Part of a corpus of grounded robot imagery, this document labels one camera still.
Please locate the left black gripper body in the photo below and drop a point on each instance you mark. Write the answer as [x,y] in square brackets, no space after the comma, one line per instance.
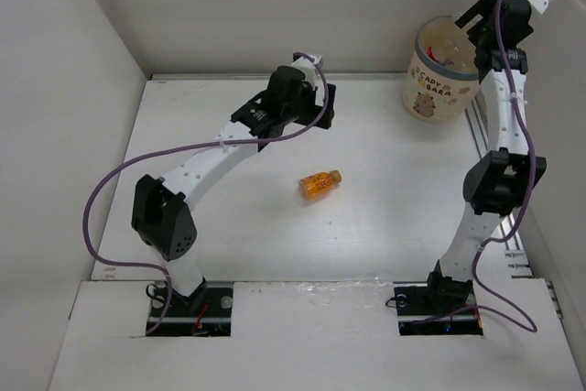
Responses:
[305,108]

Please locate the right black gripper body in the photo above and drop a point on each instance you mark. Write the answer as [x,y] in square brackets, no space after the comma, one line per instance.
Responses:
[480,34]

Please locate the large clear plastic bottle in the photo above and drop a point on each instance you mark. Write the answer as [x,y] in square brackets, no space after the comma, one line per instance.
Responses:
[458,56]

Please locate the orange bottle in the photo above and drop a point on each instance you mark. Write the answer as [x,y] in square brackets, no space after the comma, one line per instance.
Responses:
[319,184]

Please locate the clear bottle red label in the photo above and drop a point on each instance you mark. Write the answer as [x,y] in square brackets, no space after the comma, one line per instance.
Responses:
[435,50]

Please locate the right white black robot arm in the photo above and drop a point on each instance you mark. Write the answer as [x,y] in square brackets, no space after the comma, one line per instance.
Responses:
[502,181]

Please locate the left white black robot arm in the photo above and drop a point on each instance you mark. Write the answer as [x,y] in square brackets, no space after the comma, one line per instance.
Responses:
[163,207]

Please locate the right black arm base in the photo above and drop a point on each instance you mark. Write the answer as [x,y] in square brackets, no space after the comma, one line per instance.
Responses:
[421,314]

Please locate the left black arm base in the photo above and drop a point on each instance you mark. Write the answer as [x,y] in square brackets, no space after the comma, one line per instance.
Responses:
[212,316]

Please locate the cream capybara bin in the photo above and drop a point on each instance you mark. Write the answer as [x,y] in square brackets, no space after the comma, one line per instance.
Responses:
[434,93]

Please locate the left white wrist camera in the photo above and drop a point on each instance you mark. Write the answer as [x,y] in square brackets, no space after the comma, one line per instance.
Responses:
[309,64]

